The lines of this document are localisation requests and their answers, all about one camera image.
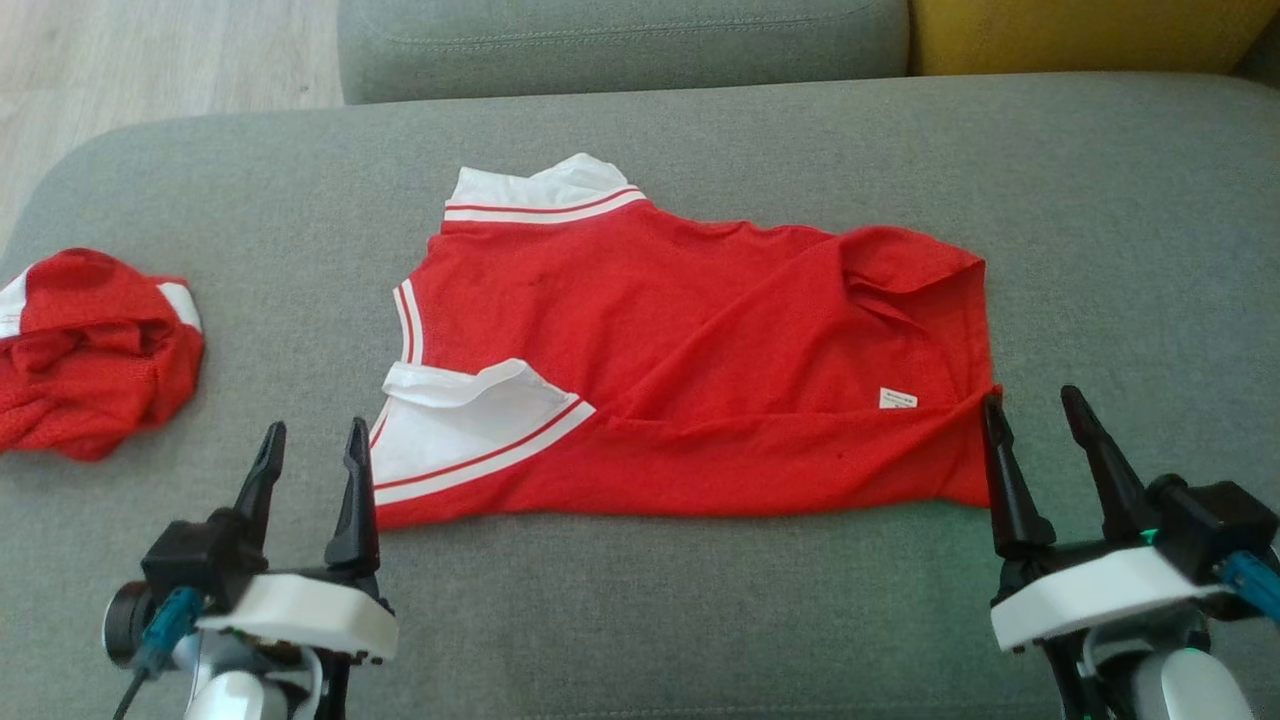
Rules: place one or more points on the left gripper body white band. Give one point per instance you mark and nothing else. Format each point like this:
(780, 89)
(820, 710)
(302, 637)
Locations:
(300, 615)

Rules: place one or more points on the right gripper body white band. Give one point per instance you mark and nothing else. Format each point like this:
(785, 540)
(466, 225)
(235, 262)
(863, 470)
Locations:
(1090, 595)

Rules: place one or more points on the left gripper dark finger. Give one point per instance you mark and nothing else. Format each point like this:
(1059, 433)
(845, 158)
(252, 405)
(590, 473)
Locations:
(355, 500)
(262, 480)

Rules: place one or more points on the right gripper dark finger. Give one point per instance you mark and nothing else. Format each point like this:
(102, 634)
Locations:
(1012, 490)
(1105, 470)

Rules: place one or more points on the red shorts white band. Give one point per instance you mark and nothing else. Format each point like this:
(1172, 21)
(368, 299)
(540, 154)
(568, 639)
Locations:
(90, 350)

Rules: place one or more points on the red jersey white striped trim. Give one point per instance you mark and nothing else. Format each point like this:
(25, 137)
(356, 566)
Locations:
(700, 370)

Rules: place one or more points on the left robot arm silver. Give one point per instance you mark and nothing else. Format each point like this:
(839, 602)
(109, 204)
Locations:
(235, 700)

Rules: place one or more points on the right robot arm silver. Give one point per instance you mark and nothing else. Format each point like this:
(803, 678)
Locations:
(1190, 690)

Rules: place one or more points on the grey sofa chaise cushion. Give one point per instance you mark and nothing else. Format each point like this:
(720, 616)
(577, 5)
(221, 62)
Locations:
(640, 620)

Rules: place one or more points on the yellow sofa back cushion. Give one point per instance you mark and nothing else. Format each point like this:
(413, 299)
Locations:
(1080, 35)

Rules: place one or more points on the grey sofa seat cushion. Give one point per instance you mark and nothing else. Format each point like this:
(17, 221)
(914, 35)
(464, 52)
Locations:
(620, 45)

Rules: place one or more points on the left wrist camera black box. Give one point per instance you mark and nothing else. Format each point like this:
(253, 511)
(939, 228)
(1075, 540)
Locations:
(195, 560)

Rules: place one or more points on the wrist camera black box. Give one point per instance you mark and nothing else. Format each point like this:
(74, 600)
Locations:
(1215, 520)
(195, 560)

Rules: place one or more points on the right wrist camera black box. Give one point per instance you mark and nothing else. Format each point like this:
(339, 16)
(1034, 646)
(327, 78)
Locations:
(1215, 520)

